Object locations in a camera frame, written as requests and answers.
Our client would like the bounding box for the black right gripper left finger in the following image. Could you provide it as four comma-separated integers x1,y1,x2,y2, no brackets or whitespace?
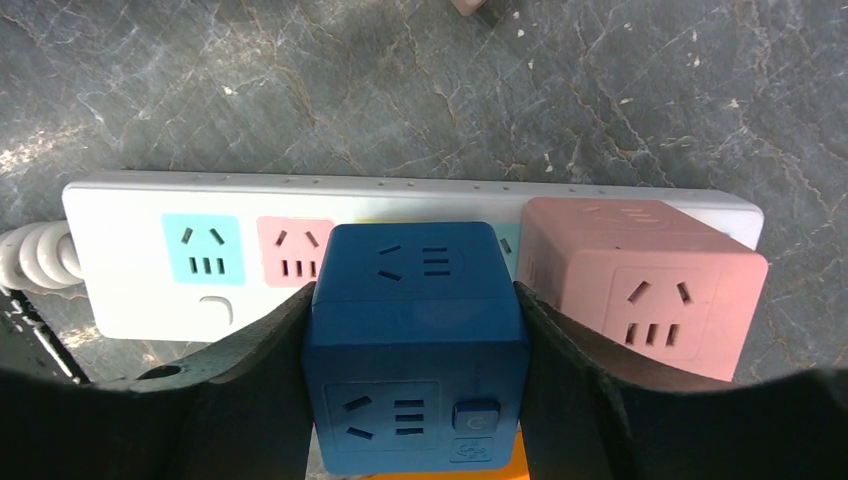
1,286,314,479

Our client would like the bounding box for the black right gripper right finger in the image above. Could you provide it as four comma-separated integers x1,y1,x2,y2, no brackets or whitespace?
515,284,847,479

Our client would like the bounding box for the pink cube socket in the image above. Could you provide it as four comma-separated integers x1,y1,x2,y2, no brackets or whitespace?
516,197,768,381

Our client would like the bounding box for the white multicolour power strip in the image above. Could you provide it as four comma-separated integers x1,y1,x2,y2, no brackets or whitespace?
62,171,764,342

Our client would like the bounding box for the blue cube socket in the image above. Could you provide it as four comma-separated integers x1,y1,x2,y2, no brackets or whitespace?
302,221,531,475

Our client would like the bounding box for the orange power strip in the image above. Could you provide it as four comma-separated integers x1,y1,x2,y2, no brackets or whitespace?
307,427,531,480

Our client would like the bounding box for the small mauve cube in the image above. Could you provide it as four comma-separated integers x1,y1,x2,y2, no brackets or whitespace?
451,0,486,16

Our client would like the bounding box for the white strip plug cable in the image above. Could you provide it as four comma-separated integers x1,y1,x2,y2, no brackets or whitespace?
0,220,84,291

